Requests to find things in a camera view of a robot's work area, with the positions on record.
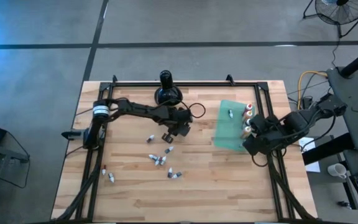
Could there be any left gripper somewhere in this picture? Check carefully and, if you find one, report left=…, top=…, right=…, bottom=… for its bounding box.
left=161, top=106, right=195, bottom=145

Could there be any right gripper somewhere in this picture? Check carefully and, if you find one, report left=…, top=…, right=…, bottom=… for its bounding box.
left=242, top=114, right=285, bottom=157

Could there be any green plastic sheet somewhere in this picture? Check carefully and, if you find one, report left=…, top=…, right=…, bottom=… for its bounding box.
left=213, top=99, right=257, bottom=152

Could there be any black vase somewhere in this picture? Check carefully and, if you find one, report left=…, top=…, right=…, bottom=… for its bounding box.
left=154, top=70, right=184, bottom=107

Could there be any black power strip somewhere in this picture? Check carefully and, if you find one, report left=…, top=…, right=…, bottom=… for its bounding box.
left=302, top=96, right=315, bottom=110

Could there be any white paper sheet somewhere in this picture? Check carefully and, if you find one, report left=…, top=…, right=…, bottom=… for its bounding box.
left=298, top=136, right=322, bottom=174

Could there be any white mug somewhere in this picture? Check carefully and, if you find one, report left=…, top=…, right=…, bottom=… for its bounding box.
left=327, top=162, right=349, bottom=180

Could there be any black floor fan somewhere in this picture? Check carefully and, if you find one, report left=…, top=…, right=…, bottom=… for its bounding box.
left=302, top=0, right=358, bottom=39

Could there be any black equipment stand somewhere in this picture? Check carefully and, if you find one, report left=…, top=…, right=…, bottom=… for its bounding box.
left=0, top=139, right=31, bottom=164

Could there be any black aluminium table frame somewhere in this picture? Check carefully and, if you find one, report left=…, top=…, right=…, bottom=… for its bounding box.
left=54, top=74, right=318, bottom=222

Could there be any yellow cable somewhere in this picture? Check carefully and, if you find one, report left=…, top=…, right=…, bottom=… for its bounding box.
left=296, top=70, right=329, bottom=110

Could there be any black side camera bracket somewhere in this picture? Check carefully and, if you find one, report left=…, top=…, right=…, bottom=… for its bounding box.
left=61, top=129, right=85, bottom=141

